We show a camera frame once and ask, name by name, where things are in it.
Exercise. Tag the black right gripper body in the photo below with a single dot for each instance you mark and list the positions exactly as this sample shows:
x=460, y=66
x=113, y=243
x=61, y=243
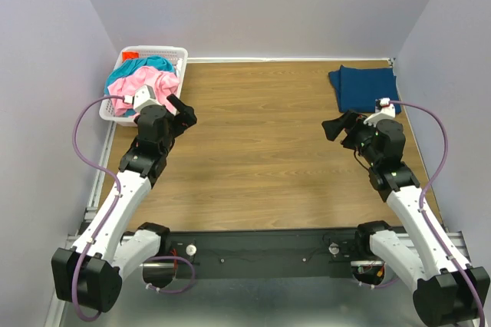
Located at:
x=360, y=138

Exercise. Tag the orange tag in basket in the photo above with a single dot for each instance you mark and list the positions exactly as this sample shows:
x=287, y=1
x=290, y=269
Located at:
x=129, y=55

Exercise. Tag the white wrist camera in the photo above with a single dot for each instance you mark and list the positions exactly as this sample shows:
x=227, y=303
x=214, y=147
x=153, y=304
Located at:
x=384, y=110
x=143, y=97

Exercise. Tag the pink t shirt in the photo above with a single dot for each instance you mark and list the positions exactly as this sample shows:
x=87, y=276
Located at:
x=163, y=83

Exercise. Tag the white plastic laundry basket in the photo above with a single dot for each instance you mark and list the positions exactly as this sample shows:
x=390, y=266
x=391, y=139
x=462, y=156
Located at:
x=121, y=113

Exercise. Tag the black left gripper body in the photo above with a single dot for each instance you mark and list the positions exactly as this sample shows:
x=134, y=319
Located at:
x=179, y=123

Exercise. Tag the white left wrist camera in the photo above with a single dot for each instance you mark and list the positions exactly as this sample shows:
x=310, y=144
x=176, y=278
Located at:
x=143, y=97

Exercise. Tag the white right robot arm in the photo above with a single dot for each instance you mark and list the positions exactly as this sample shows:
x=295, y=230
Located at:
x=446, y=289

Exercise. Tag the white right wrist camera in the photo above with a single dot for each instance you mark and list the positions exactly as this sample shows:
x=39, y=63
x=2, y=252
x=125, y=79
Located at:
x=384, y=110

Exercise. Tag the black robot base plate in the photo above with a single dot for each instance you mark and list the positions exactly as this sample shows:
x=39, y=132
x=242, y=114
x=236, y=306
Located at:
x=266, y=254

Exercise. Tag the teal t shirt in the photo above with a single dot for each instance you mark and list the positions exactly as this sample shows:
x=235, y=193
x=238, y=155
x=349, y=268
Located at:
x=130, y=66

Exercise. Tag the aluminium frame rail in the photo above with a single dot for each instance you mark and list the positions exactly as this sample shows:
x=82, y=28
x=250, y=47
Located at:
x=55, y=314

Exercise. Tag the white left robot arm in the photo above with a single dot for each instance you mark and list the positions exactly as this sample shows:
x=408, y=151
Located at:
x=91, y=272

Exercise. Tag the folded navy blue t shirt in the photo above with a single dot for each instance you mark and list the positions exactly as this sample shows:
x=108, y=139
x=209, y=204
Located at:
x=358, y=89

